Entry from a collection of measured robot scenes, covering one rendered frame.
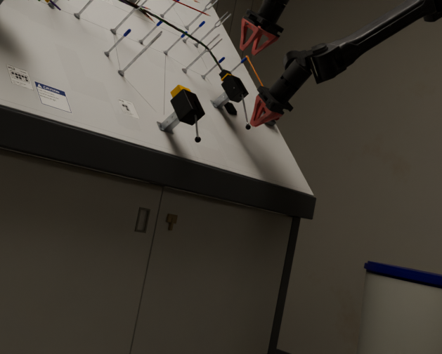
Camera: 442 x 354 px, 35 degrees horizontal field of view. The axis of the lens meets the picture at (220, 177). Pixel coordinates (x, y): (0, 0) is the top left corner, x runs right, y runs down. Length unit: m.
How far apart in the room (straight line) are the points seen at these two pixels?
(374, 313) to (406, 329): 0.16
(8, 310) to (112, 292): 0.25
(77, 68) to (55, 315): 0.51
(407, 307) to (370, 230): 1.01
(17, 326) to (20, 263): 0.12
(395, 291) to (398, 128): 1.19
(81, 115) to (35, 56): 0.15
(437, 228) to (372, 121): 0.69
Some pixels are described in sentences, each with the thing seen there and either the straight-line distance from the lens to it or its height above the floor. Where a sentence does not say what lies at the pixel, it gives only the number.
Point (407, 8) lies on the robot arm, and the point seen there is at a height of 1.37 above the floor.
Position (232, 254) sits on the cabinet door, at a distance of 1.82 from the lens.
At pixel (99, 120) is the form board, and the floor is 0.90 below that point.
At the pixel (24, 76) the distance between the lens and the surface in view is 1.37.
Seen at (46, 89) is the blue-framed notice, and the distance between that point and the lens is 1.39.
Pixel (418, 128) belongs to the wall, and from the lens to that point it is 3.62.
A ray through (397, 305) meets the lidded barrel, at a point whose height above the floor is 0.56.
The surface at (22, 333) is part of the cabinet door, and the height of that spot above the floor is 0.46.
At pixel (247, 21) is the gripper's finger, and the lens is 1.86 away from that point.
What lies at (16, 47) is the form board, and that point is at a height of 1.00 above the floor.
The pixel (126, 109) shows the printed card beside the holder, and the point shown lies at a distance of 1.54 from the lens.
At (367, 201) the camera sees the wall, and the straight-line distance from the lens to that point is 3.70.
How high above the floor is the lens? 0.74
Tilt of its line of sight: 4 degrees up
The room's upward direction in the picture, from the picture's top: 11 degrees clockwise
